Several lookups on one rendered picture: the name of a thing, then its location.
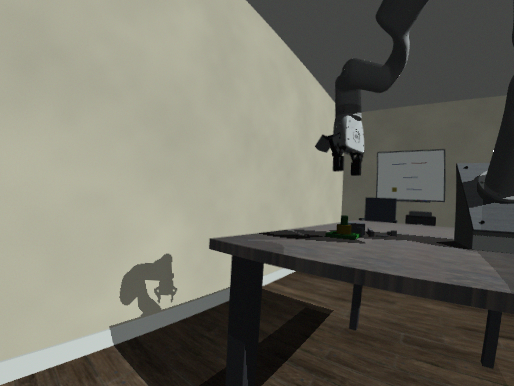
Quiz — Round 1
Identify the green flat plate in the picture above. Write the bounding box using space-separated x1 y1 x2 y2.
325 216 361 240

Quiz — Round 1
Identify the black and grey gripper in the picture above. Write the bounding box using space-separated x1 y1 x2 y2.
329 113 364 176

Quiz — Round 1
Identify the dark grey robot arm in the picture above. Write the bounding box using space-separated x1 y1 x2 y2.
335 0 514 202

